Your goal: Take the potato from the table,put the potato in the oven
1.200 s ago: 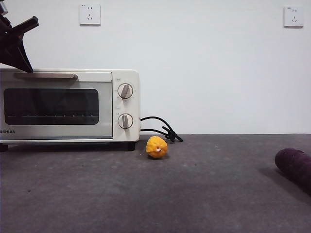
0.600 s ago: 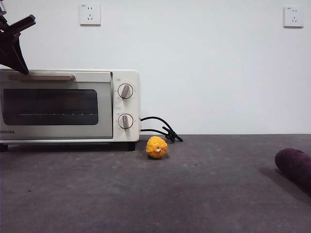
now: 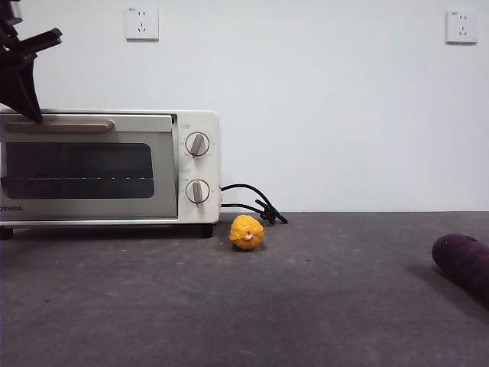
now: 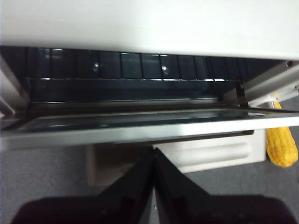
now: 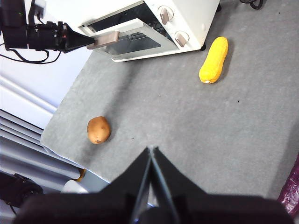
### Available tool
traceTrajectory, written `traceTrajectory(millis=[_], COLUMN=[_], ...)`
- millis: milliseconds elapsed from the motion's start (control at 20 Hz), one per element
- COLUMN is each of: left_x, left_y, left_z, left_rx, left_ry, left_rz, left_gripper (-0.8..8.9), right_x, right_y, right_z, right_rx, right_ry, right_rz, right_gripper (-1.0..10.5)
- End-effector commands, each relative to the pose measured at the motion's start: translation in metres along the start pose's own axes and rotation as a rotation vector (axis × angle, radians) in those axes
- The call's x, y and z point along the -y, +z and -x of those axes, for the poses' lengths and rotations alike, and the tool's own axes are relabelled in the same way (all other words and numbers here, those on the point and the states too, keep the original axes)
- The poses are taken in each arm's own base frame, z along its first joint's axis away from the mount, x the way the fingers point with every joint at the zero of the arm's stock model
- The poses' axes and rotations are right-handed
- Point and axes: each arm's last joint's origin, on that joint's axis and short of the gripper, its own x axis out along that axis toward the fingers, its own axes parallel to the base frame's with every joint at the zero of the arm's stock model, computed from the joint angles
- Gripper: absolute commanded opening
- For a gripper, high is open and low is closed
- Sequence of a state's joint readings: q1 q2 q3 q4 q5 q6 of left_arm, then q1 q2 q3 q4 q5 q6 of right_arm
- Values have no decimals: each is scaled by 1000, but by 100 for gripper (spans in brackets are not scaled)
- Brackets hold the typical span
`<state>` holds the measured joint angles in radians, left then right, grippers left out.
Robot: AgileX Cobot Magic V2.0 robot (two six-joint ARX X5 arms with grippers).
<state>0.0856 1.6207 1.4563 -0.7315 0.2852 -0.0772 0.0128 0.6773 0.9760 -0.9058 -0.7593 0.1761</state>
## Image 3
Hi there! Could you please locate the glass oven door with handle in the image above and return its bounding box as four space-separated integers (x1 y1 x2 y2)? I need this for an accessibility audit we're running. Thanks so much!
0 112 179 223

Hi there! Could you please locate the beige oven knob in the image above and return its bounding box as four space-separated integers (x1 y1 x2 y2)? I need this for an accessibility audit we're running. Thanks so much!
184 178 212 208
184 132 212 158

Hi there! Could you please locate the cream toaster oven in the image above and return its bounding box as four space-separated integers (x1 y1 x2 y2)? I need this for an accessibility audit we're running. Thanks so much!
0 109 222 241

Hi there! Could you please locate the purple sweet potato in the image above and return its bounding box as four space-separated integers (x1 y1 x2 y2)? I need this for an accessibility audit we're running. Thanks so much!
432 232 489 304

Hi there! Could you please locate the yellow corn cob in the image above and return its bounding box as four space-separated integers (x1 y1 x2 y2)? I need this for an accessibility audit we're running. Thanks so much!
228 214 265 252

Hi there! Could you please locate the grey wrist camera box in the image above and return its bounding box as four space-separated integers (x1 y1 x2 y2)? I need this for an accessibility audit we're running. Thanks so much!
0 0 23 23

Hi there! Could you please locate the white wall socket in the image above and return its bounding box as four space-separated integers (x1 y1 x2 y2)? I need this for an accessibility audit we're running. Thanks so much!
445 10 478 45
126 5 160 42

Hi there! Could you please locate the wire oven rack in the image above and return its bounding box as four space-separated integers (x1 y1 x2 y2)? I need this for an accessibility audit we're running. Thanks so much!
5 174 154 184

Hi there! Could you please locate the black power cable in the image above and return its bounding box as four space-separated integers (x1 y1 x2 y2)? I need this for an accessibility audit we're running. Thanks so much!
220 183 289 226

